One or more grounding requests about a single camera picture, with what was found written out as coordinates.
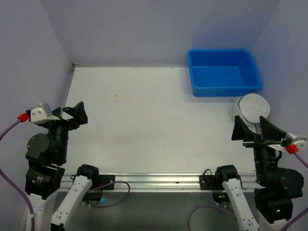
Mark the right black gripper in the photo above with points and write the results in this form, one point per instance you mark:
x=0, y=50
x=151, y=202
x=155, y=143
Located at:
x=261, y=142

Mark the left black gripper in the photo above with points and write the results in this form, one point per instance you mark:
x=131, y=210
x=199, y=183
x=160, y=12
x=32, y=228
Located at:
x=64, y=121

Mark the white mesh laundry bag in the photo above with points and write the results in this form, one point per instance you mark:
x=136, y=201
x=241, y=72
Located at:
x=249, y=108

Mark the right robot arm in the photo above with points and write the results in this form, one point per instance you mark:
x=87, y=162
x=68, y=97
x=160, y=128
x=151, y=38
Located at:
x=278, y=185

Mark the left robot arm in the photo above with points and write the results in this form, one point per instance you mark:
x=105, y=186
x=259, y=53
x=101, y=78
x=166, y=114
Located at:
x=46, y=154

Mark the blue plastic bin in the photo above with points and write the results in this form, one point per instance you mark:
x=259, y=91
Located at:
x=222, y=72

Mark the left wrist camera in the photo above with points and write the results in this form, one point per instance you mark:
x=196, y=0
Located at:
x=41, y=113

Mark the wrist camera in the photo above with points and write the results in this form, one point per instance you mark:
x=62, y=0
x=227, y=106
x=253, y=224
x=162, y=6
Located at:
x=299, y=140
x=41, y=113

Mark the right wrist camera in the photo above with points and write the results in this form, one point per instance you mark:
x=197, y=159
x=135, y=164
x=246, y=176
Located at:
x=299, y=140

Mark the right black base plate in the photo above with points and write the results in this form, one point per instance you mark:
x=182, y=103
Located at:
x=207, y=181

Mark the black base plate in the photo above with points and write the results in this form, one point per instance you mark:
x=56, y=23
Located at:
x=106, y=179
x=207, y=181

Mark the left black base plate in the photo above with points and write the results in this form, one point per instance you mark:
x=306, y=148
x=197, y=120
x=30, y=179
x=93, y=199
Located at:
x=106, y=179

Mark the aluminium mounting rail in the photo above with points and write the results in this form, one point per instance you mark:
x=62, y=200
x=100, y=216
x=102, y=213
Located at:
x=185, y=182

